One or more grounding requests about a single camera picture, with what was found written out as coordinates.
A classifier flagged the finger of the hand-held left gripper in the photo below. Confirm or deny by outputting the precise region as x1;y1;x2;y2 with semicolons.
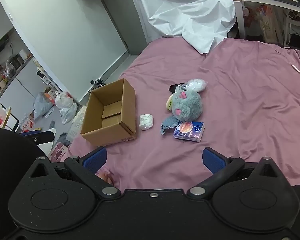
20;129;55;145

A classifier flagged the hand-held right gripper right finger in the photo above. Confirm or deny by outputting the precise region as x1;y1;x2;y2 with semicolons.
187;147;288;200

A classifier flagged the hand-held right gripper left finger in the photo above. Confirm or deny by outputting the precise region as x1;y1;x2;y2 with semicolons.
27;147;122;200

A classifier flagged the purple tissue pack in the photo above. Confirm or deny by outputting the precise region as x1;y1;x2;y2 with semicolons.
173;121;205;143

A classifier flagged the blue-grey towel cloth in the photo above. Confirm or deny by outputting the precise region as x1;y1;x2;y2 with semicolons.
161;116;181;136

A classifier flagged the brown cardboard box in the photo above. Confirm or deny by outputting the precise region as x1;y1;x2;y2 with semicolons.
81;78;137;147

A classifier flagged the grey plush rabbit toy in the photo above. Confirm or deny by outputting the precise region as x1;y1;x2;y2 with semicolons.
168;90;204;122

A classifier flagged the pack of water bottles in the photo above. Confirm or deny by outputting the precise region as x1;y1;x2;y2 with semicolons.
19;113;36;132

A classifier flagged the pink patterned cushion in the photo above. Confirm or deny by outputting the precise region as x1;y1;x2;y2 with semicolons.
48;142;71;163

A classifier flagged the grey plastic bag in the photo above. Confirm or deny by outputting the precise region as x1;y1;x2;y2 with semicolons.
33;92;56;119

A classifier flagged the translucent plastic bag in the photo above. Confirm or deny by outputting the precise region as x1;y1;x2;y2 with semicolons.
59;103;78;125

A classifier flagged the orange cardboard carton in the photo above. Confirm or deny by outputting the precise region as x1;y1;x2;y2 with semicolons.
43;87;56;103

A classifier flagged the white plastic bag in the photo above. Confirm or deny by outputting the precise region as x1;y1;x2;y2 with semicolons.
55;91;74;108

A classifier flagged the white kitchen cabinet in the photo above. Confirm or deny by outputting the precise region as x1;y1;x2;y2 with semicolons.
0;55;56;131

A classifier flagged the pink bed sheet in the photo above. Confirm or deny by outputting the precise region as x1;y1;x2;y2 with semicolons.
67;37;300;190

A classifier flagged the clear bag of white stuffing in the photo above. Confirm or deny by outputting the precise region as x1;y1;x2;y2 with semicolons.
181;78;208;93

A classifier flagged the black lace pouch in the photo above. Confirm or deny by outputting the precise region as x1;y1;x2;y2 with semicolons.
168;83;188;93

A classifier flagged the beige tote bag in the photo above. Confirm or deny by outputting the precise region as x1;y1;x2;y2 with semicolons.
259;5;286;45

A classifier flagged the white draped sheet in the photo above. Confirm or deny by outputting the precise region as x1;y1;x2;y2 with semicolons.
132;0;237;55

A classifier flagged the cluttered desk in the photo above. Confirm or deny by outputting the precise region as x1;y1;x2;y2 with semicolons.
231;0;300;48

